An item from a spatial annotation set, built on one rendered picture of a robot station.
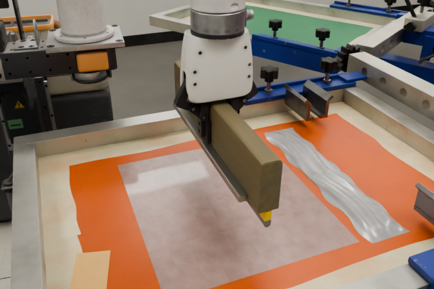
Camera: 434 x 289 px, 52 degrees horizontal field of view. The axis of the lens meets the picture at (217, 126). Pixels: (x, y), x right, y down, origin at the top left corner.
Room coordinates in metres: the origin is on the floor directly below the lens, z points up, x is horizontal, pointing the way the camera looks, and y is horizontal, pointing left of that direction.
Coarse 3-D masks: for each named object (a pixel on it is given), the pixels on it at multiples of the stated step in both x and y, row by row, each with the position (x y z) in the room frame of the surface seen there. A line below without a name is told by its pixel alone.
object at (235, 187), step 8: (184, 112) 0.69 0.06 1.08; (184, 120) 0.67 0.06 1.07; (192, 120) 0.66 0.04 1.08; (192, 128) 0.63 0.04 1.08; (200, 144) 0.59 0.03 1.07; (208, 144) 0.58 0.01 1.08; (208, 152) 0.56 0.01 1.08; (216, 152) 0.56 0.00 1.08; (216, 160) 0.54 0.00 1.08; (216, 168) 0.53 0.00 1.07; (224, 168) 0.52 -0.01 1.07; (224, 176) 0.50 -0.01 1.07; (232, 176) 0.50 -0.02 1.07; (232, 184) 0.48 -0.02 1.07; (240, 184) 0.48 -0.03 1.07; (232, 192) 0.47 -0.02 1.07; (240, 192) 0.46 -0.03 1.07; (240, 200) 0.46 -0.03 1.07
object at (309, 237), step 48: (288, 192) 0.62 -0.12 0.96; (384, 192) 0.62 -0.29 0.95; (96, 240) 0.50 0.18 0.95; (144, 240) 0.50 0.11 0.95; (192, 240) 0.50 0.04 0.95; (240, 240) 0.50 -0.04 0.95; (288, 240) 0.50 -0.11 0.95; (336, 240) 0.50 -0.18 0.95; (384, 240) 0.50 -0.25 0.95; (144, 288) 0.41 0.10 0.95; (192, 288) 0.41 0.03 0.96; (240, 288) 0.41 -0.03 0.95
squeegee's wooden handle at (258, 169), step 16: (176, 64) 0.75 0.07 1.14; (176, 80) 0.75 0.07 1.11; (224, 112) 0.56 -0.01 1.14; (224, 128) 0.54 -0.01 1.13; (240, 128) 0.52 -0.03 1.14; (224, 144) 0.54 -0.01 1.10; (240, 144) 0.49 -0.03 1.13; (256, 144) 0.48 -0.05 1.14; (224, 160) 0.53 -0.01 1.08; (240, 160) 0.48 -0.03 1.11; (256, 160) 0.45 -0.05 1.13; (272, 160) 0.44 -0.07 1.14; (240, 176) 0.48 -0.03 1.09; (256, 176) 0.44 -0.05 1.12; (272, 176) 0.44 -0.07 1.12; (256, 192) 0.44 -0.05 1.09; (272, 192) 0.44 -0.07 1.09; (256, 208) 0.44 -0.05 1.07; (272, 208) 0.44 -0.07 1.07
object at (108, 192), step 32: (320, 128) 0.85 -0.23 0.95; (352, 128) 0.85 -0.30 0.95; (96, 160) 0.72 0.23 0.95; (128, 160) 0.72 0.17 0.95; (160, 160) 0.72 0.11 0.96; (192, 160) 0.72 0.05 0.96; (352, 160) 0.72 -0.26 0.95; (96, 192) 0.62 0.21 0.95; (128, 192) 0.62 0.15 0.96; (160, 192) 0.62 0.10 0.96; (192, 192) 0.62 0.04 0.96; (224, 192) 0.62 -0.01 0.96; (96, 224) 0.54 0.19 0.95
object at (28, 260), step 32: (352, 96) 0.96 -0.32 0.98; (96, 128) 0.79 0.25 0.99; (128, 128) 0.80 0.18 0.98; (160, 128) 0.83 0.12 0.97; (384, 128) 0.85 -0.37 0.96; (416, 128) 0.79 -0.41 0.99; (32, 160) 0.67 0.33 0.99; (32, 192) 0.58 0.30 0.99; (32, 224) 0.50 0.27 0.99; (32, 256) 0.44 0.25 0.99; (32, 288) 0.38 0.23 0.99; (352, 288) 0.38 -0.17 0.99; (384, 288) 0.38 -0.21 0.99; (416, 288) 0.38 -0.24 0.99
